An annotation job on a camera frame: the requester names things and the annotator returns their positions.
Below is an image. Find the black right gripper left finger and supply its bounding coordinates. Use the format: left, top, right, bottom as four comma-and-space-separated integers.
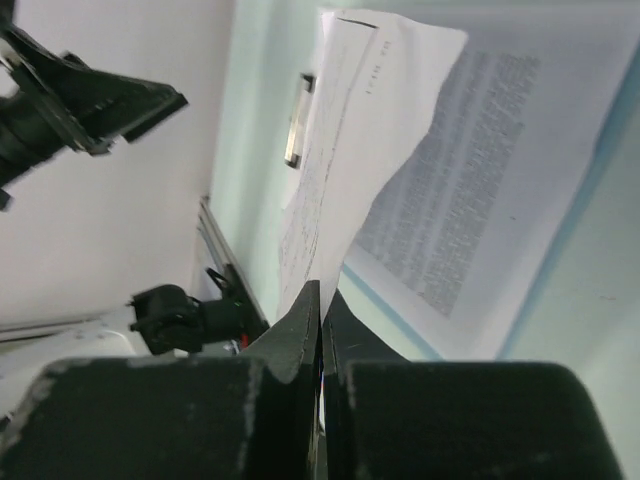
1, 281, 321, 479

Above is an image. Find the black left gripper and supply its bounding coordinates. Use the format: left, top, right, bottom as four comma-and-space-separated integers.
1, 1, 188, 210

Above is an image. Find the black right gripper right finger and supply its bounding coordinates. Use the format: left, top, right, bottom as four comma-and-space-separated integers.
322, 295, 623, 479

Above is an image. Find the text paper sheet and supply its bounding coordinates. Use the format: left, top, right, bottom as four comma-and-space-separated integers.
345, 1, 639, 360

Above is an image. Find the metal folder clip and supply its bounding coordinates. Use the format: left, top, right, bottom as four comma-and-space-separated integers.
284, 73, 316, 169

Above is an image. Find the blue clipboard folder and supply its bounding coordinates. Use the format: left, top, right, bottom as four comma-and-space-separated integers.
282, 1, 639, 362

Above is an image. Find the table form paper sheet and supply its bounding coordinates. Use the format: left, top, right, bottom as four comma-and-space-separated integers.
277, 9, 468, 316

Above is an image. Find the left aluminium frame post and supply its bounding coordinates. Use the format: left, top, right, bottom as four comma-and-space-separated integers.
198, 196, 269, 340

